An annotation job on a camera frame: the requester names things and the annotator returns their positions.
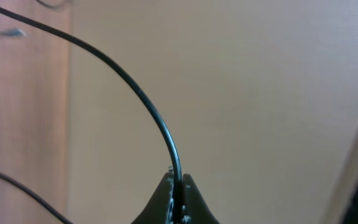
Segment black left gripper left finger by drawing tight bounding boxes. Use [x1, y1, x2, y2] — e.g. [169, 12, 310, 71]
[132, 172, 173, 224]

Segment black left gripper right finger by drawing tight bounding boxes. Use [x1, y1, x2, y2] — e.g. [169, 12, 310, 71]
[181, 174, 219, 224]

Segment long black usb cable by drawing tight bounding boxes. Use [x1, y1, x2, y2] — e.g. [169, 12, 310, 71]
[0, 0, 183, 224]

